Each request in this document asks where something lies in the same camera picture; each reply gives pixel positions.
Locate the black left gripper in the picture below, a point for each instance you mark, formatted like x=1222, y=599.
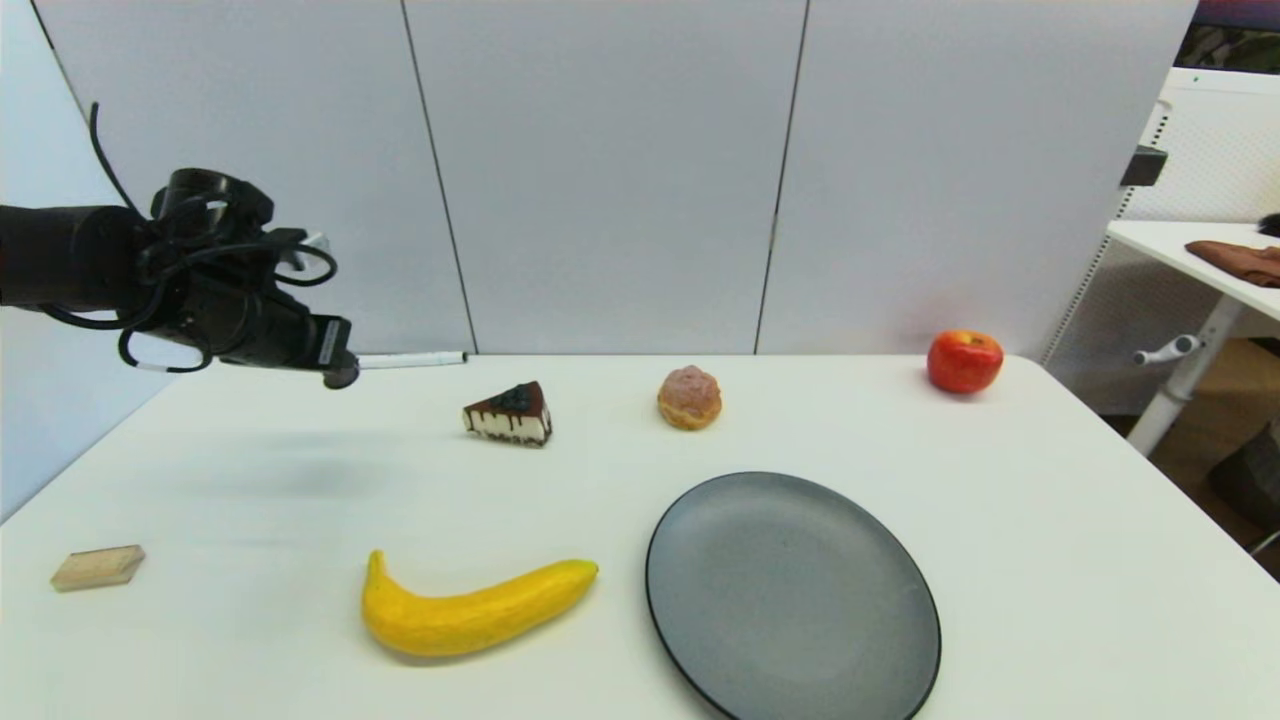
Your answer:
x=250, y=320

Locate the small wooden block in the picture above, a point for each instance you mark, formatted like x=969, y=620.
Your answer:
x=98, y=567

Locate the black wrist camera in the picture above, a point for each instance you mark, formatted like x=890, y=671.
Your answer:
x=205, y=197

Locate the gray coffee capsule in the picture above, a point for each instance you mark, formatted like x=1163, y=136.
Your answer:
x=341, y=379

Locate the brown cloth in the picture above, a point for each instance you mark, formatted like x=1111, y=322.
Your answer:
x=1240, y=262

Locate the white marker pen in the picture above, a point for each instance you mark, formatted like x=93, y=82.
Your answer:
x=415, y=359

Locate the gray round plate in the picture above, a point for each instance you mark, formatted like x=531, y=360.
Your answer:
x=790, y=600

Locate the white side table top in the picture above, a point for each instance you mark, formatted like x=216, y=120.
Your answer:
x=1170, y=245

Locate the red apple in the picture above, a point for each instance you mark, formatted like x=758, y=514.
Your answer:
x=964, y=362

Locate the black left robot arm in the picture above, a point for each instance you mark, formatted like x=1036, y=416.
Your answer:
x=60, y=257

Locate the black panel clamp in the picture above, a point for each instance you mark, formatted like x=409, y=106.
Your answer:
x=1142, y=167

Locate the brown cardboard box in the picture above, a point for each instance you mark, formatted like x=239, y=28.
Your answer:
x=1235, y=390

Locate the pink glazed cream puff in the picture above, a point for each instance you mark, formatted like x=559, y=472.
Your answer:
x=689, y=398

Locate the dark gray bin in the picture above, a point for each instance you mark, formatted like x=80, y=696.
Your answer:
x=1250, y=480

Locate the yellow banana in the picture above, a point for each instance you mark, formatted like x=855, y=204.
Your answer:
x=470, y=615

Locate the white side table leg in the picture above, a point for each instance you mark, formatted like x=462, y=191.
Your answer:
x=1190, y=375

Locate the white perforated panel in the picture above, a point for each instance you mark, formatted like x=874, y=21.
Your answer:
x=1220, y=150

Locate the chocolate cake slice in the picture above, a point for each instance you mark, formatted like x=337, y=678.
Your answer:
x=510, y=415

